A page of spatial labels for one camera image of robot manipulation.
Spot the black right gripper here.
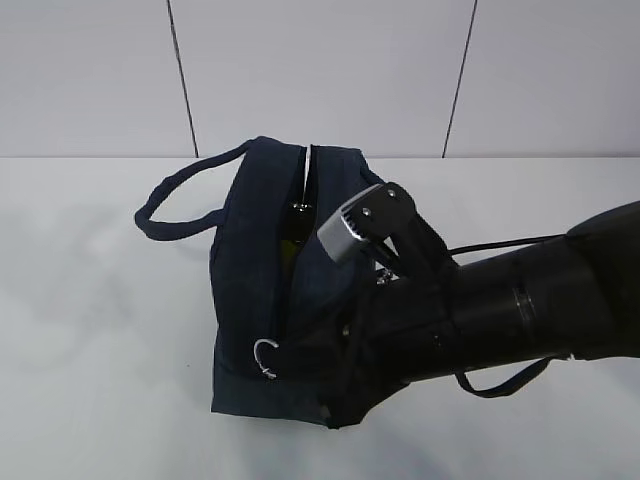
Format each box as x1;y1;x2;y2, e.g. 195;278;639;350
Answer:
279;279;460;429

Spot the navy blue lunch bag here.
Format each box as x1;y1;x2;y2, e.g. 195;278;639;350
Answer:
135;136;395;425

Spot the green cucumber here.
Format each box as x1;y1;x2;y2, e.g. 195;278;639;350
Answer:
281;203;315;250

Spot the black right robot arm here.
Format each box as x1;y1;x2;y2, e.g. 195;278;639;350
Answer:
266;203;639;428

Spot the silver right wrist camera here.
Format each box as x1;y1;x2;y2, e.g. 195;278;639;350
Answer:
316;181;451;286

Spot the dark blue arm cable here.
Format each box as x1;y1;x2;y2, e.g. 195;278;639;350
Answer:
454;352;571;400

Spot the black camera cable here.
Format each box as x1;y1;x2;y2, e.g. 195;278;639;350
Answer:
447;237;571;256

